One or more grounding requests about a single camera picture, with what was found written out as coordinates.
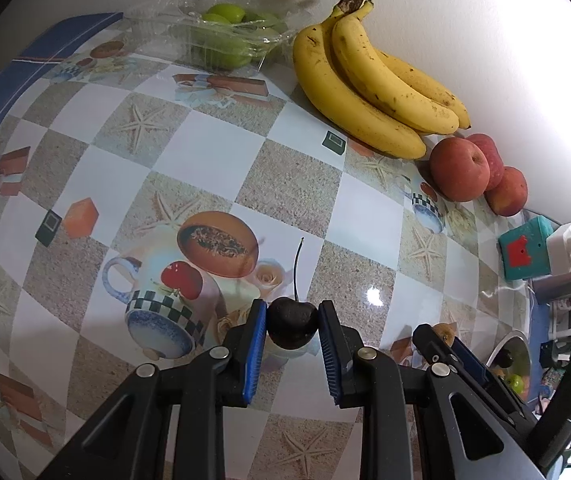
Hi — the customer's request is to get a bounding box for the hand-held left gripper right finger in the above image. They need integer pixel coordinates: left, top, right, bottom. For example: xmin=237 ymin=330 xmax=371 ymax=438
xmin=318 ymin=300 xmax=551 ymax=480

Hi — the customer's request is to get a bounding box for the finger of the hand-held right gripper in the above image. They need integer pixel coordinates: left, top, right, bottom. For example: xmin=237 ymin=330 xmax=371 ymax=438
xmin=450 ymin=337 xmax=536 ymax=428
xmin=412 ymin=324 xmax=459 ymax=376

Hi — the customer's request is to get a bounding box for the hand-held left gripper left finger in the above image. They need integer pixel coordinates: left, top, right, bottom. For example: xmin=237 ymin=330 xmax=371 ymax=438
xmin=36 ymin=299 xmax=269 ymax=480

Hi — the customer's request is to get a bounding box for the brown longan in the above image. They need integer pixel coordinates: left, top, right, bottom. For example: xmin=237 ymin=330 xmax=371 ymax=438
xmin=433 ymin=323 xmax=459 ymax=348

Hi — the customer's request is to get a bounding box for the dark cherry with long stem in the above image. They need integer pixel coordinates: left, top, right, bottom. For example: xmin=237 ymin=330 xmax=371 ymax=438
xmin=267 ymin=237 xmax=319 ymax=351

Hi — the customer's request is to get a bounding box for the metal bowl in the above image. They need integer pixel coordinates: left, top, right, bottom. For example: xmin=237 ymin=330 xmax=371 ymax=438
xmin=485 ymin=330 xmax=533 ymax=401

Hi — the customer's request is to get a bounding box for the metal thermos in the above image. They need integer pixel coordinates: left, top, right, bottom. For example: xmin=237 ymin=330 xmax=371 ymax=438
xmin=530 ymin=225 xmax=571 ymax=306

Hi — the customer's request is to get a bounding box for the white charger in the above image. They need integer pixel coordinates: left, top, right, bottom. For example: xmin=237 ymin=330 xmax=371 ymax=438
xmin=545 ymin=221 xmax=571 ymax=276

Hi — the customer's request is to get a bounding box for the teal box with red mark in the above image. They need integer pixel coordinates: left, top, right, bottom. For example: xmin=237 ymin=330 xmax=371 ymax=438
xmin=498 ymin=215 xmax=556 ymax=281

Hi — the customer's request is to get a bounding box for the red apple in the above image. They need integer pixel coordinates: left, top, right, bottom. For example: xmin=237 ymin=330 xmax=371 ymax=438
xmin=465 ymin=133 xmax=505 ymax=191
xmin=429 ymin=137 xmax=491 ymax=203
xmin=485 ymin=166 xmax=529 ymax=217

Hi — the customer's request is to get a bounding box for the yellow banana bunch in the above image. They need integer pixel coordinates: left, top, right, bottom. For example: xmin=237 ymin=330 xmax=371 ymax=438
xmin=292 ymin=0 xmax=472 ymax=161

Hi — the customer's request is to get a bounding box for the pile of green jujubes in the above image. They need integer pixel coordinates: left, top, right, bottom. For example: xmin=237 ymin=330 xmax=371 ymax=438
xmin=188 ymin=3 xmax=289 ymax=71

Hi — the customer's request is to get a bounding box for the clear plastic clamshell box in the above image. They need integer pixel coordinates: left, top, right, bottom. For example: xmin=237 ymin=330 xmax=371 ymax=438
xmin=123 ymin=0 xmax=299 ymax=73

